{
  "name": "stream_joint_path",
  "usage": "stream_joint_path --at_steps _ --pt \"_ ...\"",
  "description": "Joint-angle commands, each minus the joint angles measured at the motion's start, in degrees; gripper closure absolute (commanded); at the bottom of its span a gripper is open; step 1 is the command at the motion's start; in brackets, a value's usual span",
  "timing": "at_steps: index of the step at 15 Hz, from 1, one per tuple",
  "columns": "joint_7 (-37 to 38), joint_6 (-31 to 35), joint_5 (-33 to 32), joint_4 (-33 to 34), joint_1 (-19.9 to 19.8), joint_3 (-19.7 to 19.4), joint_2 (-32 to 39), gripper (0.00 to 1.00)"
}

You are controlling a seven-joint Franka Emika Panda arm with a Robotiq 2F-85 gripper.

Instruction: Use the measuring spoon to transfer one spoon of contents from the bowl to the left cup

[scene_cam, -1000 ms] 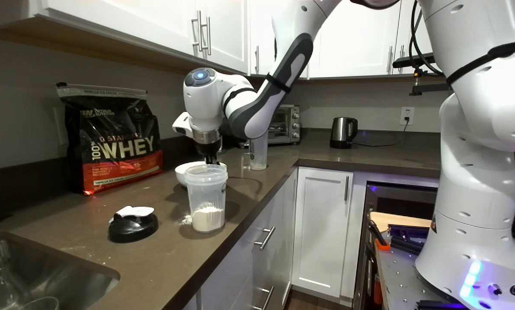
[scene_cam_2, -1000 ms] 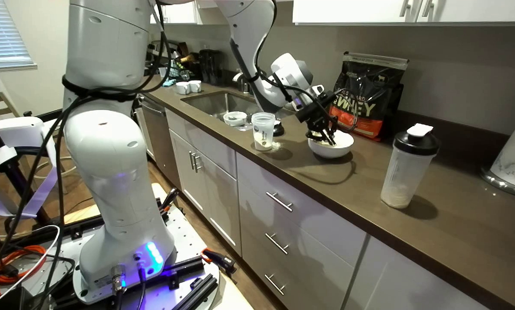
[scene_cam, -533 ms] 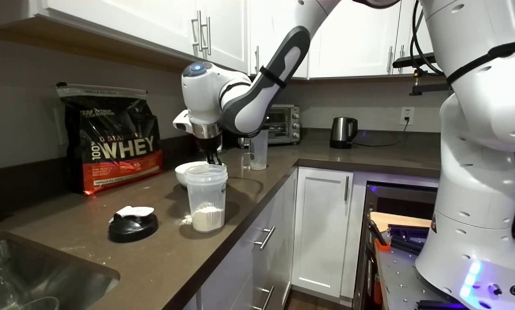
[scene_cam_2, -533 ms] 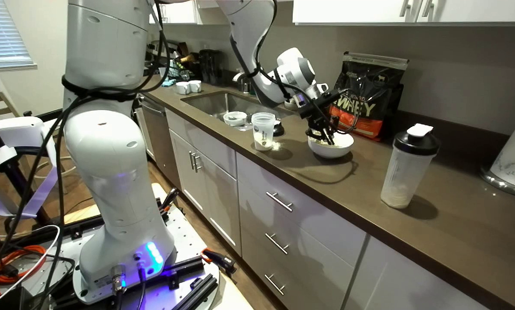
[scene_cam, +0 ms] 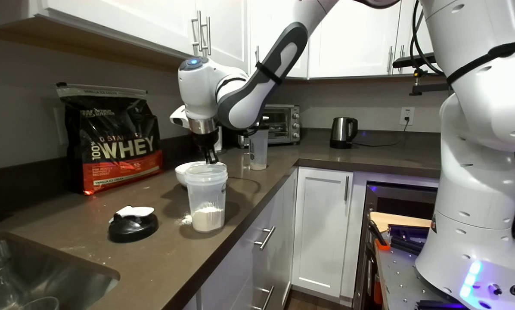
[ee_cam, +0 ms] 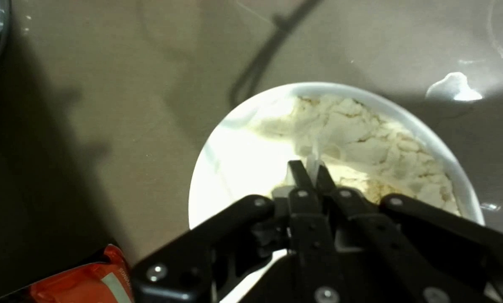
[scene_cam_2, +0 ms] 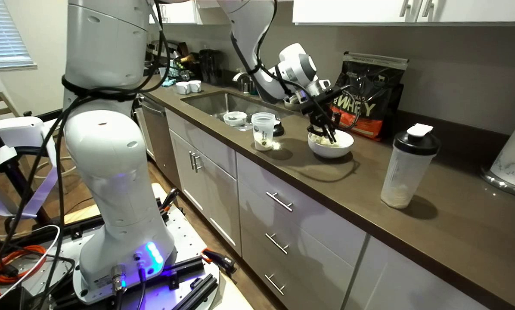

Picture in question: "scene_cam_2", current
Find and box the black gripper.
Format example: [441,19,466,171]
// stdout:
[308,98,341,145]

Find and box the white bowl with powder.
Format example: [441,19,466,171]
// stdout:
[306,126,356,160]

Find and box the black shaker lid white cap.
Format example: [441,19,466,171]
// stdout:
[270,117,286,138]

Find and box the black whey protein bag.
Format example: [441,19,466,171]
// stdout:
[330,50,410,143]

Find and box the clear plastic deli container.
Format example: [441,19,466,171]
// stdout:
[249,110,279,153]

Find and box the white dish in sink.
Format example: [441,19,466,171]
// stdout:
[222,110,249,129]

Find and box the shaker bottle with black lid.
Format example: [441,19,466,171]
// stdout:
[379,122,442,210]

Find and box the chrome kitchen faucet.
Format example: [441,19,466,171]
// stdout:
[231,69,265,100]

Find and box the stainless steel sink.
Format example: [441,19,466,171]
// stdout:
[181,90,289,126]

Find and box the white base cabinet run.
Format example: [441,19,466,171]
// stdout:
[163,107,499,310]

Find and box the black coffee maker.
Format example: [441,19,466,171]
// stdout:
[196,48,225,86]

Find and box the teal bottle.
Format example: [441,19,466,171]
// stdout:
[162,53,182,88]

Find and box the dark dishwasher front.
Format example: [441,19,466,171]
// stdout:
[134,93,181,188]

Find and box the metal robot mounting plate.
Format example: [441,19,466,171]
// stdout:
[55,183,255,310]

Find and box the black clamp bar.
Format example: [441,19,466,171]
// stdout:
[151,255,206,284]
[172,274,220,310]

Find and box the black tripod leg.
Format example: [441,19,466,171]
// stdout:
[0,105,55,229]

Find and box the white window blind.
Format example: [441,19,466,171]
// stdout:
[0,0,38,72]

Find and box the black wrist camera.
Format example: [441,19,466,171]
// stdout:
[298,84,349,112]

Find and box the silver drawer bar handle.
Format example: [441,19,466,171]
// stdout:
[262,231,293,257]
[262,272,287,298]
[265,189,296,214]

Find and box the white upper wall cabinet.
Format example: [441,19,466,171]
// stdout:
[291,0,515,28]

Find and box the orange handled tool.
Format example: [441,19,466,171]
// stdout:
[201,246,239,277]

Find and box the white curved frame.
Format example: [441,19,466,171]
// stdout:
[0,114,60,220]

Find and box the white cable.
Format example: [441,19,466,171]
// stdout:
[0,222,63,310]

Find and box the orange cable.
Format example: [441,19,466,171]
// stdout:
[0,243,50,289]

